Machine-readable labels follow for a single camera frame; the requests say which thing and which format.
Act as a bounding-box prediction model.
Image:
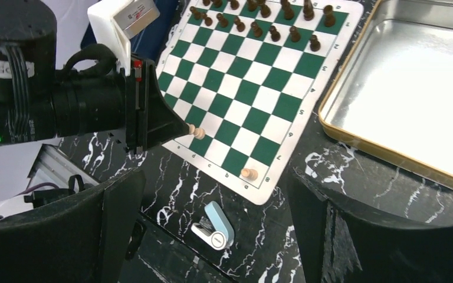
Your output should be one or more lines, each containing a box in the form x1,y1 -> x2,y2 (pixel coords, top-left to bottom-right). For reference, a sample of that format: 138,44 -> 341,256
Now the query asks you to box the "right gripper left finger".
0,169 -> 146,282

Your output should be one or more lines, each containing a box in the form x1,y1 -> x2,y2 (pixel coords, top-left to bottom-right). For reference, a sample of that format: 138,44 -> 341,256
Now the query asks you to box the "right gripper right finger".
287,169 -> 453,282

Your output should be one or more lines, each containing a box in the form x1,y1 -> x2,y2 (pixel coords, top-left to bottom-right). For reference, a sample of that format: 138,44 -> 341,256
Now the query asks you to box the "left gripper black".
123,58 -> 189,153

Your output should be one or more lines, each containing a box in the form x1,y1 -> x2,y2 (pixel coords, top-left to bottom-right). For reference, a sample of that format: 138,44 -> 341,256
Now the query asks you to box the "light wooden pawn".
188,124 -> 206,140

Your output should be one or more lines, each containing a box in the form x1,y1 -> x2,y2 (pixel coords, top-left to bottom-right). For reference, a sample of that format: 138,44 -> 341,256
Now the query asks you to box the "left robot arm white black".
0,1 -> 192,152

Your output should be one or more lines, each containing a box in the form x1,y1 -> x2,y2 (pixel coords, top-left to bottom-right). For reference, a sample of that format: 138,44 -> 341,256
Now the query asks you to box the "green white chess board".
157,1 -> 365,205

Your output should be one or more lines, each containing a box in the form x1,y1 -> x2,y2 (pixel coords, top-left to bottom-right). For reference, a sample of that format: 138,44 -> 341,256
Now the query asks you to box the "light wooden corner piece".
241,168 -> 258,180

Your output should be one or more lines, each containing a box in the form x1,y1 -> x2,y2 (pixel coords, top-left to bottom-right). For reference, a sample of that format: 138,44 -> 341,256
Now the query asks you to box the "light blue white stapler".
191,201 -> 235,251

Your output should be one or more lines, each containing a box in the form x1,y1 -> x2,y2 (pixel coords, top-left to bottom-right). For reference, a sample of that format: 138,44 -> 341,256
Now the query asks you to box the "gold rimmed metal tin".
318,1 -> 453,190

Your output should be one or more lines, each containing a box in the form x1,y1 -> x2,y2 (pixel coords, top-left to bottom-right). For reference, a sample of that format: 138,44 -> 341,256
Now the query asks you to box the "dark pawn row piece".
309,34 -> 321,52

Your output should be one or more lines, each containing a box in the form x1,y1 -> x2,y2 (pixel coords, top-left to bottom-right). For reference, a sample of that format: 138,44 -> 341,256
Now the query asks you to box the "dark back row piece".
323,5 -> 336,27

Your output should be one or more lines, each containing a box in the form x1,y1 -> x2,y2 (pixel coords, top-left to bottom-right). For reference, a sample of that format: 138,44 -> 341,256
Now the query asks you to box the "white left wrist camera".
87,0 -> 160,77

